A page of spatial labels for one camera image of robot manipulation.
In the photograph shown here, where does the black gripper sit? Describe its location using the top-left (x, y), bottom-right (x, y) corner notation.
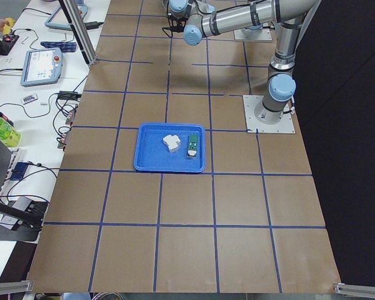
top-left (168, 17), bottom-right (188, 33)

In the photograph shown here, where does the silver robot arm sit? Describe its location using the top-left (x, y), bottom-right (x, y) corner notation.
top-left (162, 0), bottom-right (320, 125)

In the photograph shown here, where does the blue checkered cloth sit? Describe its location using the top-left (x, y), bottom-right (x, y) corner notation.
top-left (40, 41), bottom-right (78, 53)

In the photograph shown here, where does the far teach pendant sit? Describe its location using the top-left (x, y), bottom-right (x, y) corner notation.
top-left (44, 4), bottom-right (88, 31)

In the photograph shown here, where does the teach pendant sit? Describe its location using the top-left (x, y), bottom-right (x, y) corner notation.
top-left (44, 4), bottom-right (88, 31)
top-left (21, 47), bottom-right (63, 87)

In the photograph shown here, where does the green relay module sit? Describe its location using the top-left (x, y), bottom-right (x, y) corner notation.
top-left (187, 134), bottom-right (199, 158)

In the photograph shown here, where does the white circuit breaker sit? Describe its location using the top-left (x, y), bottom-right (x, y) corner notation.
top-left (162, 134), bottom-right (181, 153)

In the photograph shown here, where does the blue plastic tray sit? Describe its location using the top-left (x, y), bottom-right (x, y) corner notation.
top-left (134, 122), bottom-right (206, 173)

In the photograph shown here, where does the black power adapter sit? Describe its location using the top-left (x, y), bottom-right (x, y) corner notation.
top-left (57, 91), bottom-right (82, 101)

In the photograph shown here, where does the near teach pendant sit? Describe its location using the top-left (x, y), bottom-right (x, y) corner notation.
top-left (21, 47), bottom-right (63, 87)

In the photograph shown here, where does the small remote control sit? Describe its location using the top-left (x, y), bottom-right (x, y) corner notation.
top-left (21, 93), bottom-right (39, 105)

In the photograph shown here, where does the green drink bottle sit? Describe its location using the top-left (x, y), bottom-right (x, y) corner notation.
top-left (0, 116), bottom-right (22, 148)

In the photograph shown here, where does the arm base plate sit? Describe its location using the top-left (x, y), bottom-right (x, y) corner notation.
top-left (242, 95), bottom-right (295, 134)
top-left (234, 28), bottom-right (273, 43)

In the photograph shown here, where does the aluminium frame post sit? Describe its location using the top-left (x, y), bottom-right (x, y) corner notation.
top-left (59, 0), bottom-right (97, 66)

